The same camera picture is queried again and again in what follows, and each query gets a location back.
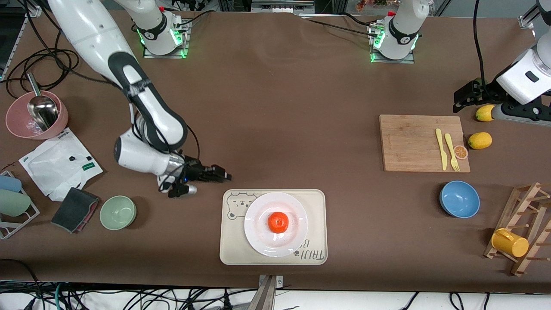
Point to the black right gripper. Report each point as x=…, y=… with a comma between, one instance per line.
x=194, y=171

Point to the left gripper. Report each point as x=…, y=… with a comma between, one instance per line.
x=481, y=91

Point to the white round plate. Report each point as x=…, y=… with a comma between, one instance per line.
x=258, y=232

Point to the orange mandarin fruit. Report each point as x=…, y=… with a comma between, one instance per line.
x=278, y=222

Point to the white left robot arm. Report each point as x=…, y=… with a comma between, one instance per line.
x=400, y=30

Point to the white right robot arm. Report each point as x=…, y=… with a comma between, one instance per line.
x=146, y=107

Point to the yellow lemon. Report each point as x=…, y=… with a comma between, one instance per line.
x=484, y=113
x=480, y=141

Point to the round orange slice tag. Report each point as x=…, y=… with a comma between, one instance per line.
x=461, y=152

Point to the yellow plastic fork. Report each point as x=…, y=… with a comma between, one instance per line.
x=451, y=150

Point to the yellow plastic knife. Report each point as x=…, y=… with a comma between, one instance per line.
x=441, y=148

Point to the cream bear print tray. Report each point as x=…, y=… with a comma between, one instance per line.
x=232, y=247

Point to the wooden cutting board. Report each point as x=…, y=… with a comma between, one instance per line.
x=409, y=144

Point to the blue bowl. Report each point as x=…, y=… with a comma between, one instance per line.
x=459, y=199

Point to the pale green bowl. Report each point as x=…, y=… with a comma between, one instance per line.
x=118, y=212

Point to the dark grey folded cloth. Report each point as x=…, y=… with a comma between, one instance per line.
x=73, y=209

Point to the yellow mug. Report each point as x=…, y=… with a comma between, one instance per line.
x=510, y=243

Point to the white plastic bag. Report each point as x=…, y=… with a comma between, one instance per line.
x=51, y=172

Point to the wooden mug rack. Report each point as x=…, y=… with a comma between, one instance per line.
x=533, y=254

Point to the metal scoop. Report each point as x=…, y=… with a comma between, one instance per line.
x=43, y=112

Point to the grey green cup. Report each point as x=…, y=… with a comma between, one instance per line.
x=13, y=202

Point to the pink bowl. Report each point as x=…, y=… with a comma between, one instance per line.
x=15, y=125

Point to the light blue cup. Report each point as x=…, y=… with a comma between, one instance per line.
x=9, y=184

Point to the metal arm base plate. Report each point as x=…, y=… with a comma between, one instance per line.
x=165, y=55
x=391, y=60

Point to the aluminium frame profile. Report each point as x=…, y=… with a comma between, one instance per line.
x=34, y=9
x=527, y=19

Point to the metal table edge bracket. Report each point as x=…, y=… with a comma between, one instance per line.
x=269, y=292

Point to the metal frame bar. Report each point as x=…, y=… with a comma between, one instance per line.
x=280, y=6

